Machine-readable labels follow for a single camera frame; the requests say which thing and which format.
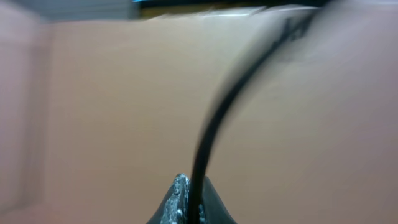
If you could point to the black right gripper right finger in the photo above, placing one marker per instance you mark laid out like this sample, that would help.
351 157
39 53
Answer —
212 210

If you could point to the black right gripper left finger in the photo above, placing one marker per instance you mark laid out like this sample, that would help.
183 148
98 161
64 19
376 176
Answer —
173 207

